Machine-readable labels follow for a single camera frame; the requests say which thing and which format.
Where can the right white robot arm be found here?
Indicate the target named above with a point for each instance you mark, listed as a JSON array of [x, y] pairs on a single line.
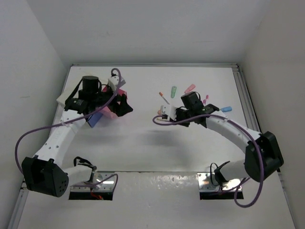
[[262, 153]]

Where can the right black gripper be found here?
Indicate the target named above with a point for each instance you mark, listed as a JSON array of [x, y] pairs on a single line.
[[177, 110]]

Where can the pink correction tape case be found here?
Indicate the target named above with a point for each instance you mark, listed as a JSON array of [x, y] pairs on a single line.
[[190, 88]]

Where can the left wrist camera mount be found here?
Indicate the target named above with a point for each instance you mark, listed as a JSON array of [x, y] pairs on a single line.
[[113, 82]]

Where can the purple-blue drawer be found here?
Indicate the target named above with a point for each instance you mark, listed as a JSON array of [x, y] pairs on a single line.
[[93, 119]]

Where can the orange capped marker pen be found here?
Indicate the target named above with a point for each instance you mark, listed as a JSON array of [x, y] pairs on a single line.
[[162, 96]]

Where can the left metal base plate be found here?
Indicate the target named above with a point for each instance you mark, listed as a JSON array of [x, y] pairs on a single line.
[[101, 181]]

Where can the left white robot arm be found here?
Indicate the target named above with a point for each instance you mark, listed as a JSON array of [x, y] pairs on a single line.
[[43, 172]]

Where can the blue correction tape case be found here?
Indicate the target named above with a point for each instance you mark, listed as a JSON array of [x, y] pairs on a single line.
[[226, 109]]

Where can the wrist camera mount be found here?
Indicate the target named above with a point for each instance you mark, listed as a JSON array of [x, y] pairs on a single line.
[[169, 111], [113, 82]]

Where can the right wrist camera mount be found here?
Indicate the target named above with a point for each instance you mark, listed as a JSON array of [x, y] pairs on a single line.
[[169, 111]]

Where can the metal base plate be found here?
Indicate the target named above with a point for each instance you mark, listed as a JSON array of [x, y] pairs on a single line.
[[101, 181], [207, 183]]

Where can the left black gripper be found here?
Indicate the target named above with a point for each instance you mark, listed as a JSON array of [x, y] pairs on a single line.
[[123, 107]]

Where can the green correction tape case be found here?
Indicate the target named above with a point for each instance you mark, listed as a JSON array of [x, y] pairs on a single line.
[[173, 91]]

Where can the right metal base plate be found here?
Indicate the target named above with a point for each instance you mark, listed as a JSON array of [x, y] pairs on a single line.
[[207, 183]]

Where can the pink drawer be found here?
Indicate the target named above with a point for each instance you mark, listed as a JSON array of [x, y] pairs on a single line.
[[108, 111]]

